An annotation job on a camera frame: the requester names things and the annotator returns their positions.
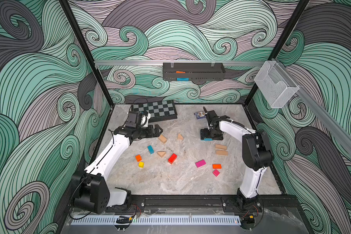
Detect magenta rectangular block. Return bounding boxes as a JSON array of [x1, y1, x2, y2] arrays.
[[195, 160, 206, 168]]

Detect magenta small cube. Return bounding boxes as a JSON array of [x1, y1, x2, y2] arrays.
[[213, 169, 220, 176]]

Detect wooden long block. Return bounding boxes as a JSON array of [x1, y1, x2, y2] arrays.
[[215, 150, 228, 156], [215, 144, 227, 151]]

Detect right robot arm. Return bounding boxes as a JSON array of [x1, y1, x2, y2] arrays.
[[200, 120, 274, 208]]

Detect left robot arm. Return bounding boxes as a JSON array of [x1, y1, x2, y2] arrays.
[[70, 124, 163, 214]]

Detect wooden rectangular block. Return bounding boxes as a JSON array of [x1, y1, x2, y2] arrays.
[[158, 135, 168, 144]]

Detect black grey chessboard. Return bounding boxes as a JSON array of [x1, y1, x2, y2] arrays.
[[130, 100, 177, 122]]

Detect teal small block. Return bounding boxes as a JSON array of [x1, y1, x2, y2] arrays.
[[147, 145, 155, 154]]

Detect playing card box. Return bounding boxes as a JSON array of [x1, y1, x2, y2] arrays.
[[194, 111, 206, 120]]

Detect small wooden triangle block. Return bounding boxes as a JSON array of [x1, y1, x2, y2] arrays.
[[177, 133, 184, 140]]

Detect orange cube block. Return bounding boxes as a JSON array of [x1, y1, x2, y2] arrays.
[[136, 155, 142, 162]]

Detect red rectangular block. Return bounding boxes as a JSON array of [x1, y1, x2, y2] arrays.
[[168, 154, 177, 164]]

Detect yellow cube block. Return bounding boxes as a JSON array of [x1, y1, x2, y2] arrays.
[[138, 161, 144, 168]]

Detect clear acrylic holder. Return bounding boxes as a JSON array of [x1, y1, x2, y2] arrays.
[[254, 60, 299, 109]]

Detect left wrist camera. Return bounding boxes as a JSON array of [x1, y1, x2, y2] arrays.
[[125, 111, 151, 128]]

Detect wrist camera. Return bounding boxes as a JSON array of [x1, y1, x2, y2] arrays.
[[125, 111, 151, 128], [203, 107, 220, 128]]

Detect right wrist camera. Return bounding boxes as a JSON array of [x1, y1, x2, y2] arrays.
[[203, 107, 220, 128]]

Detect black wall tray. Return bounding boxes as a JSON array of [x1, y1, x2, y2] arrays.
[[162, 63, 226, 82]]

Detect aluminium wall rail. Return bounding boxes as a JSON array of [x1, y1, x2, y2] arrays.
[[94, 59, 265, 67]]

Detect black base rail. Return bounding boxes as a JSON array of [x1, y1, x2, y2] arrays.
[[67, 193, 299, 213]]

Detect white perforated cable duct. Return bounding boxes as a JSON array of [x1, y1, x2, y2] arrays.
[[71, 214, 241, 226]]

